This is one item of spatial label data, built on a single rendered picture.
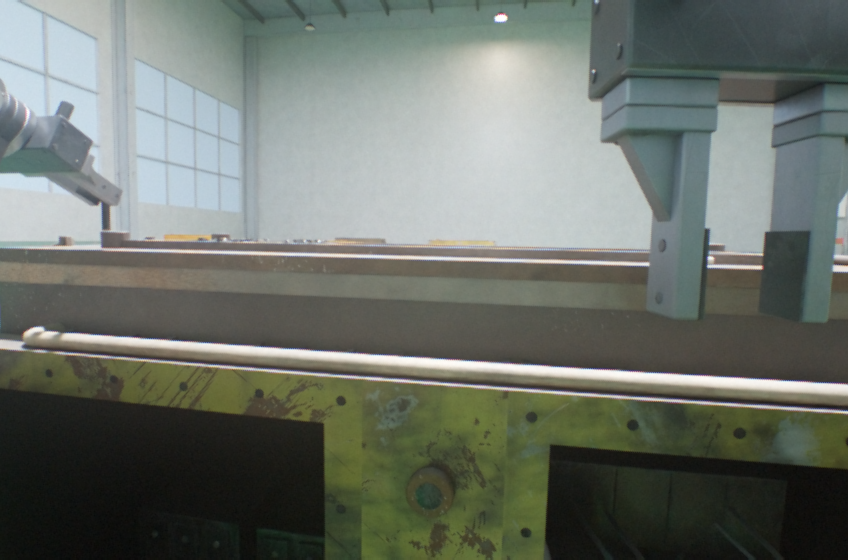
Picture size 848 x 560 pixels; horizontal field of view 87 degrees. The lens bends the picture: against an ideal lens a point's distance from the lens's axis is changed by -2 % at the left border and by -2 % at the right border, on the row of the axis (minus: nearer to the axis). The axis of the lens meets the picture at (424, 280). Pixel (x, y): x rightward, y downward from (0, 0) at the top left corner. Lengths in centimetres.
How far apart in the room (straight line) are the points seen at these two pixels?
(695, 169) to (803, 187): 5
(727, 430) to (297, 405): 45
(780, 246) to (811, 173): 3
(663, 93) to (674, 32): 2
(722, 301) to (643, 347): 10
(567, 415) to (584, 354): 9
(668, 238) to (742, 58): 8
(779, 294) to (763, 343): 37
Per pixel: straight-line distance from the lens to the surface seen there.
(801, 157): 27
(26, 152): 72
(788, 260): 26
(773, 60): 24
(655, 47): 22
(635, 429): 53
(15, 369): 82
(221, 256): 67
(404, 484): 56
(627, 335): 58
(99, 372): 72
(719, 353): 62
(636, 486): 90
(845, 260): 85
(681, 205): 23
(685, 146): 23
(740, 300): 62
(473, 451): 53
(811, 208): 26
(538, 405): 51
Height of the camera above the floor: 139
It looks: 5 degrees down
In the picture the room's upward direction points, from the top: 1 degrees clockwise
